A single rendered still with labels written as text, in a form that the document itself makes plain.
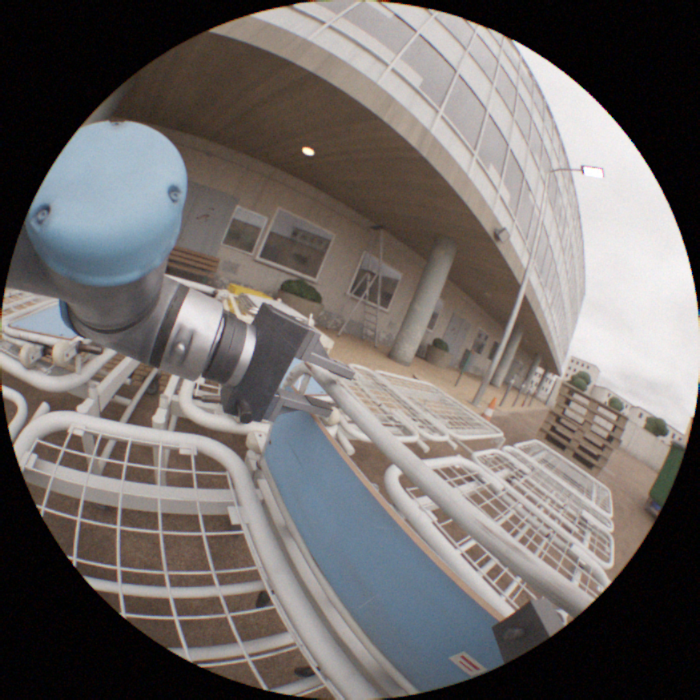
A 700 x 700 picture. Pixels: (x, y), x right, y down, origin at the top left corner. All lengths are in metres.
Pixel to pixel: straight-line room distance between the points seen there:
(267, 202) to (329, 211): 1.61
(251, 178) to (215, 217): 1.20
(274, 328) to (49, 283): 0.21
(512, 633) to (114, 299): 0.27
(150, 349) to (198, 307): 0.06
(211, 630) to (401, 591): 0.69
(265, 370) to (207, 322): 0.08
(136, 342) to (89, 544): 0.88
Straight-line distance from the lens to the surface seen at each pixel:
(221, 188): 6.06
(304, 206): 6.39
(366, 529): 0.31
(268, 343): 0.26
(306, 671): 0.56
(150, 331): 0.23
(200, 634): 0.90
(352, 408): 0.31
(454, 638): 0.31
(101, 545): 1.03
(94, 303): 0.16
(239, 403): 0.28
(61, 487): 0.64
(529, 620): 0.17
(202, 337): 0.24
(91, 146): 0.15
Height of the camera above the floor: 0.90
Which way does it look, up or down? 10 degrees down
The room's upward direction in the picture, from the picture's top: 22 degrees clockwise
